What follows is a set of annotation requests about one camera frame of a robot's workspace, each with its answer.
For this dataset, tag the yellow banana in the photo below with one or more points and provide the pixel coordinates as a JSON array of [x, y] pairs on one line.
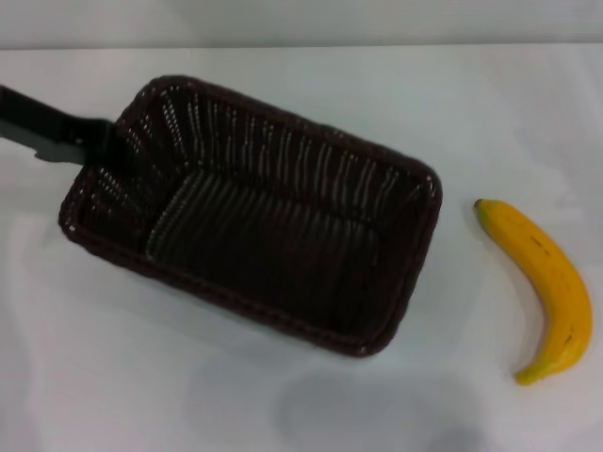
[[556, 278]]

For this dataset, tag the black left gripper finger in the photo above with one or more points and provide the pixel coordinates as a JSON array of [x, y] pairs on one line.
[[47, 146], [52, 115]]

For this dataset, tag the dark brown woven basket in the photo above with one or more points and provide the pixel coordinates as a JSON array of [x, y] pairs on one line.
[[264, 235]]

